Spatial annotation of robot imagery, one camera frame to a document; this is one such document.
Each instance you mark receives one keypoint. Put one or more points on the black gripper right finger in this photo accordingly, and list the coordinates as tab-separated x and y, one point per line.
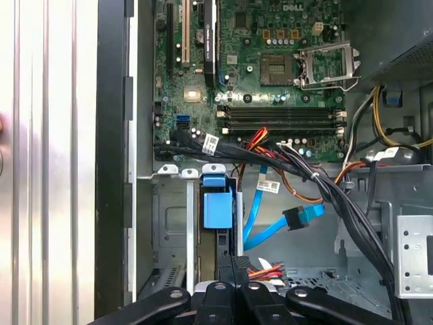
260	304

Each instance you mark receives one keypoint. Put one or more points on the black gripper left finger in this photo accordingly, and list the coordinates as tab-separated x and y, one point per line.
216	304

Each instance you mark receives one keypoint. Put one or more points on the hard disk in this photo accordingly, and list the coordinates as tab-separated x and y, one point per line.
218	210

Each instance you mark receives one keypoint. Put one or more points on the grey metal disk bay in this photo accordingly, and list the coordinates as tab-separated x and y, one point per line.
169	216

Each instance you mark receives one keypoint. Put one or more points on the black RAM slot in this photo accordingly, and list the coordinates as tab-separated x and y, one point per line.
280	130
280	116
280	124
280	110

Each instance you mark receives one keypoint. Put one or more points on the black expansion slot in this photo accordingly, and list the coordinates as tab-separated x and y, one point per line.
170	44

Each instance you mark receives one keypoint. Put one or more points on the white expansion slot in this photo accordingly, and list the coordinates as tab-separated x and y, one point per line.
185	34

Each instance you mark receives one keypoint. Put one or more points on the grey metal drive cage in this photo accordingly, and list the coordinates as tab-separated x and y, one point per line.
414	257

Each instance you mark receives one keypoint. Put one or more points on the green motherboard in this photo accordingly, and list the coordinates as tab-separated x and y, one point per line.
209	111

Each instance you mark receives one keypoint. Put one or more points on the black PC case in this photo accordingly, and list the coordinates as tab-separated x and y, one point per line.
110	135

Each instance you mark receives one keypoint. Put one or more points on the metal locking lever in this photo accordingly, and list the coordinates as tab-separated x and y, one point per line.
324	87

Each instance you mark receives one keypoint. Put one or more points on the CPU socket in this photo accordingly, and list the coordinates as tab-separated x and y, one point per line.
276	69

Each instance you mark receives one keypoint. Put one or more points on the metal socket cover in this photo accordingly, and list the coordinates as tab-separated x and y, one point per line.
349	64

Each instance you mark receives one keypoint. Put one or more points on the grey power supply unit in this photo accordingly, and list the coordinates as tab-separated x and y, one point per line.
389	27

